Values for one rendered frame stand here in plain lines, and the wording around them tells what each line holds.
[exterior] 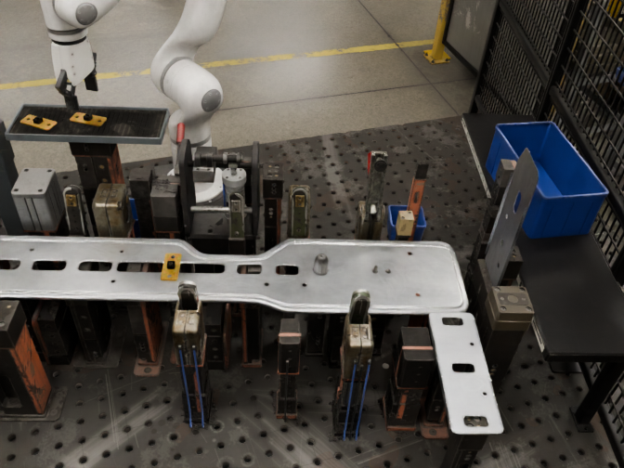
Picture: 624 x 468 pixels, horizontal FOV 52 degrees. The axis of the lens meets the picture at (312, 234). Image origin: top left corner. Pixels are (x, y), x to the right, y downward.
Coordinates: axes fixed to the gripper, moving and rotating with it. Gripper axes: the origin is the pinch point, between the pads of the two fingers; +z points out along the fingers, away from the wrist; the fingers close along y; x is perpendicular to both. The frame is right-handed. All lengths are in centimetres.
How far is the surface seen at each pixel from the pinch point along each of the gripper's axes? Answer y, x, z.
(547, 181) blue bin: -28, 116, 20
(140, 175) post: 9.7, 17.7, 12.9
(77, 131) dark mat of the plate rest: 5.3, 0.1, 6.7
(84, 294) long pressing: 40.1, 17.2, 23.0
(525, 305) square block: 22, 109, 17
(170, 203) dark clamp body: 12.7, 26.1, 17.1
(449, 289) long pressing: 16, 94, 23
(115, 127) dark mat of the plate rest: 1.0, 7.9, 6.7
